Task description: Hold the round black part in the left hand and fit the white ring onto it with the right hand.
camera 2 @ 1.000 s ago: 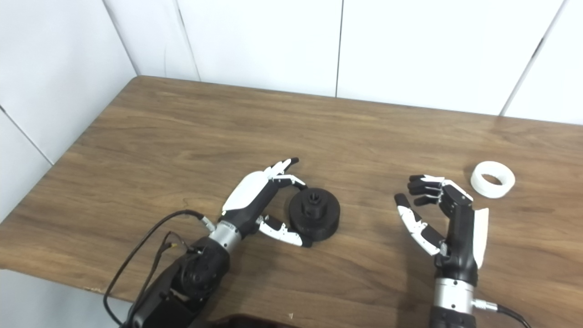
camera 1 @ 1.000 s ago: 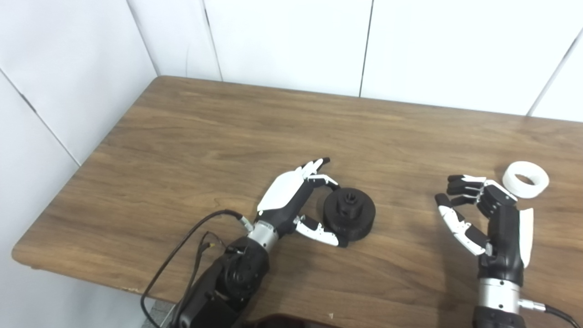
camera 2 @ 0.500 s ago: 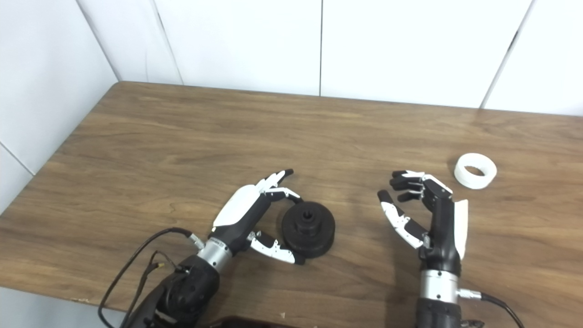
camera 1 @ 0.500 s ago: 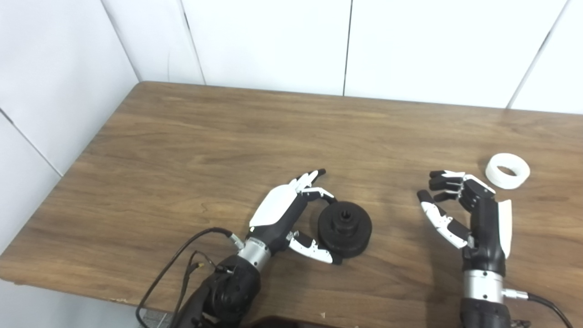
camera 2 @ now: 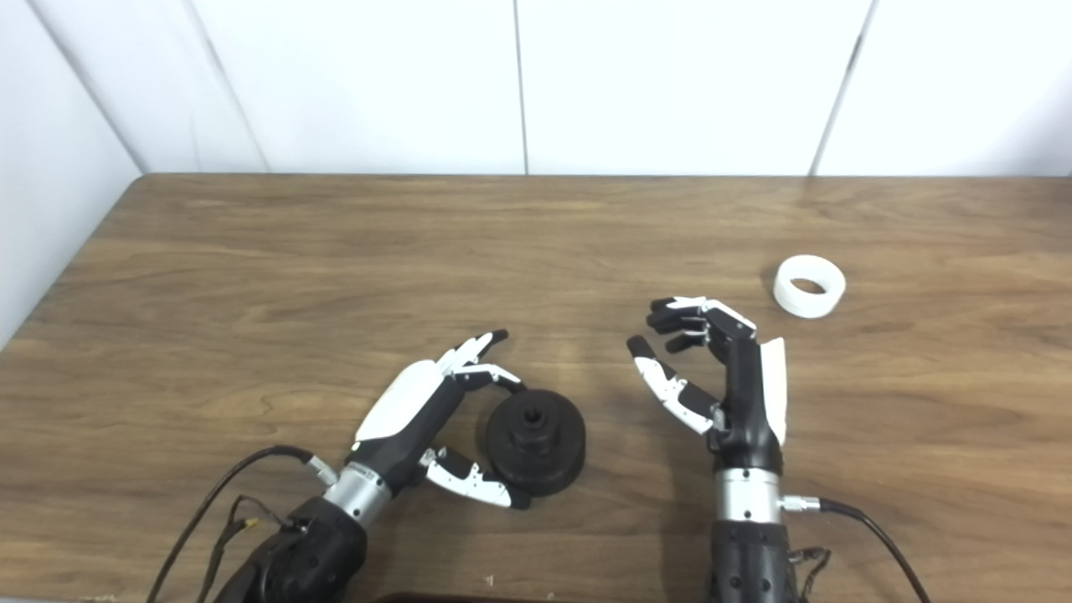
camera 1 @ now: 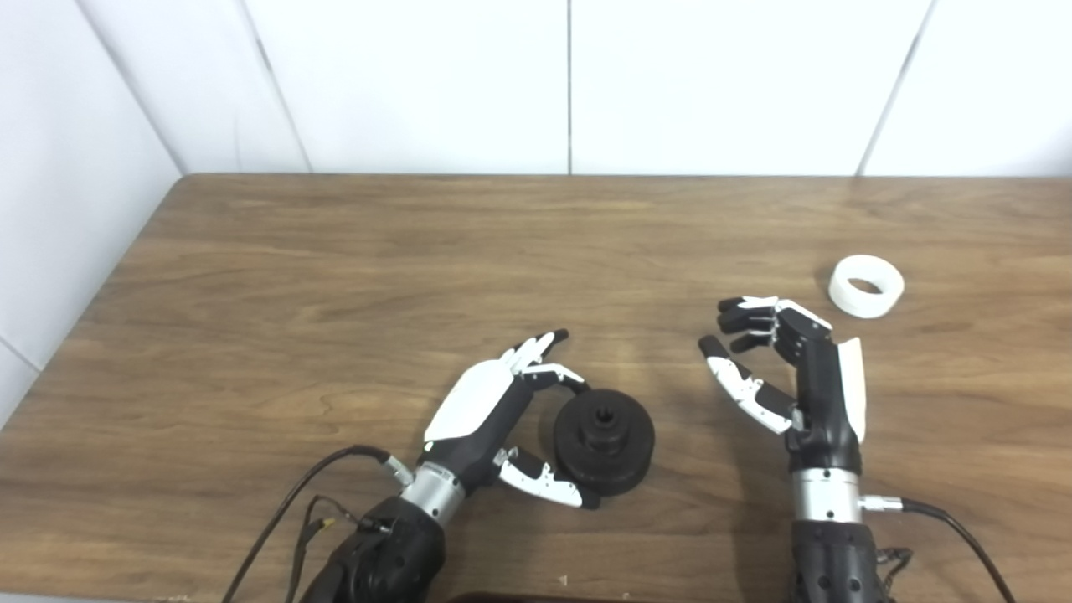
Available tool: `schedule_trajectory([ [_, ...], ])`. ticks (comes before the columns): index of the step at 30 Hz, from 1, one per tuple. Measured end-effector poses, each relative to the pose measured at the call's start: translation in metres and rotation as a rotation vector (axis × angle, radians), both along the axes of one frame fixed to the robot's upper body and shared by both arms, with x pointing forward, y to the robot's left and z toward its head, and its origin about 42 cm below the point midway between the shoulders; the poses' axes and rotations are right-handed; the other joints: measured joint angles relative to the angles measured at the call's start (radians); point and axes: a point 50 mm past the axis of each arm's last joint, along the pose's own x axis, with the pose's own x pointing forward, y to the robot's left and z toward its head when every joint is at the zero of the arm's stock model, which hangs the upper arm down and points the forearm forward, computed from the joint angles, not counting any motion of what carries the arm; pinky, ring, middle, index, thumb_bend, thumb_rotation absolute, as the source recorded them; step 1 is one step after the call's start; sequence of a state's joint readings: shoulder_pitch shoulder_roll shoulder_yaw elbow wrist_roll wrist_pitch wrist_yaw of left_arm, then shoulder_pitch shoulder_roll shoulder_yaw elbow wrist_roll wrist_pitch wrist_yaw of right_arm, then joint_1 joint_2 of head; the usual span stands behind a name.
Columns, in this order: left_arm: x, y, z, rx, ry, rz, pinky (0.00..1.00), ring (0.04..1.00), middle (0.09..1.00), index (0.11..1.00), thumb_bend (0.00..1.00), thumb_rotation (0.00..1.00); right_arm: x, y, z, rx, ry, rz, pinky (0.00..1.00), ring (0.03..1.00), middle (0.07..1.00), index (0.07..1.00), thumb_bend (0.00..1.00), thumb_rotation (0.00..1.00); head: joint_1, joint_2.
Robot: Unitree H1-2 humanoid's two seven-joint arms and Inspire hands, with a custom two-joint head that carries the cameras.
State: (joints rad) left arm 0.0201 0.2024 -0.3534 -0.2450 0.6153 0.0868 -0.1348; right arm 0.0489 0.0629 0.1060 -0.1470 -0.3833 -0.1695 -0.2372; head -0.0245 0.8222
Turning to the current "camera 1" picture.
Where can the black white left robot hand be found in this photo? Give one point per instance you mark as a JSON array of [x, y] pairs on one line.
[[477, 402]]

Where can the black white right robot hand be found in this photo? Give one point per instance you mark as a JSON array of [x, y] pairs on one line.
[[825, 394]]

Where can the round black stepped part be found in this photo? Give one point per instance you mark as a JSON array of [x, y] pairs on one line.
[[624, 456]]

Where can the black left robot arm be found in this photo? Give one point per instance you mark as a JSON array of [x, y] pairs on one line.
[[394, 553]]

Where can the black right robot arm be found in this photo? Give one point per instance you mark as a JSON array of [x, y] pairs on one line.
[[829, 544]]

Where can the black robot torso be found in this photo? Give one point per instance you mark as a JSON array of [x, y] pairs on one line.
[[536, 598]]

